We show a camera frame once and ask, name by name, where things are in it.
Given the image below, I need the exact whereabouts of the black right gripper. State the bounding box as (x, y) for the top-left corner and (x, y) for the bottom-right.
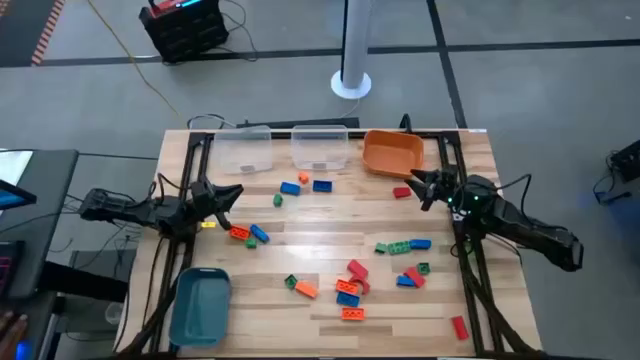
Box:
(403, 167), (461, 212)

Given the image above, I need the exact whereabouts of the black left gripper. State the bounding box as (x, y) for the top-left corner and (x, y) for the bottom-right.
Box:
(191, 178), (245, 232)

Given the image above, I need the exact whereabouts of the orange plastic bin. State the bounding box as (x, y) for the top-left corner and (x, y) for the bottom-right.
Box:
(362, 129), (425, 180)

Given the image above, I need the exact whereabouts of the clear plastic container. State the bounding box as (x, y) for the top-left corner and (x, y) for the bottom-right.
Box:
(290, 124), (349, 172)
(213, 124), (274, 175)

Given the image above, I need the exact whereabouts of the teal plastic bin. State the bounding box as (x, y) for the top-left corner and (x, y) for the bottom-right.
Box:
(168, 267), (232, 349)

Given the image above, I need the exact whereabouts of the black power strip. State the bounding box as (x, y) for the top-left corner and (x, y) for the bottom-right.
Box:
(236, 117), (361, 130)

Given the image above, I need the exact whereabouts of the red arch block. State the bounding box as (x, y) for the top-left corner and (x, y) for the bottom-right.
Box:
(349, 273), (372, 296)

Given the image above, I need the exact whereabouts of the white tower fan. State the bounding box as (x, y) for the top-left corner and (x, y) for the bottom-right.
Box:
(330, 0), (373, 100)

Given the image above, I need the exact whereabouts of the black crate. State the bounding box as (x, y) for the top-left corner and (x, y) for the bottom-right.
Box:
(138, 0), (230, 65)

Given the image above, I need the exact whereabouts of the dark grey desk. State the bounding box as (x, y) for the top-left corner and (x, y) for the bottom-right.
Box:
(0, 148), (80, 301)

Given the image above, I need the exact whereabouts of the black floor device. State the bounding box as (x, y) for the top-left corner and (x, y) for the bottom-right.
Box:
(609, 139), (640, 184)

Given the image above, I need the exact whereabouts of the red device blue light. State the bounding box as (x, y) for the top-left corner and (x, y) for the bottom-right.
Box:
(148, 0), (201, 17)

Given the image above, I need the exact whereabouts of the computer monitor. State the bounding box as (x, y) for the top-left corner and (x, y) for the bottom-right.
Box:
(0, 178), (38, 211)

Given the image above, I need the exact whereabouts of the backlit keyboard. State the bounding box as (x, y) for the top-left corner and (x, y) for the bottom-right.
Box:
(0, 240), (25, 296)

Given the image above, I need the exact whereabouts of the person's hand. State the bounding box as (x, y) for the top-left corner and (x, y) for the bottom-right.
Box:
(0, 309), (29, 354)

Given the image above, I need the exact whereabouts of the dark mat striped edge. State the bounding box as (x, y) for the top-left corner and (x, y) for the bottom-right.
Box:
(0, 0), (67, 67)

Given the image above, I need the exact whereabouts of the black metal table frame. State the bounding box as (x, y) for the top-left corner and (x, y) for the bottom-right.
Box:
(119, 128), (541, 359)

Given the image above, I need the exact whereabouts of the grey cable loop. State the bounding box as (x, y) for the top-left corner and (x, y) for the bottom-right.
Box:
(186, 112), (236, 131)

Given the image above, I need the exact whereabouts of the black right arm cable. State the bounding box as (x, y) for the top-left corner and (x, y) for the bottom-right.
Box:
(497, 173), (532, 216)

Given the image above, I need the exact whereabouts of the yellow floor cable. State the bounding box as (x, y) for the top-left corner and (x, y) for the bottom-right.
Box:
(87, 0), (187, 124)

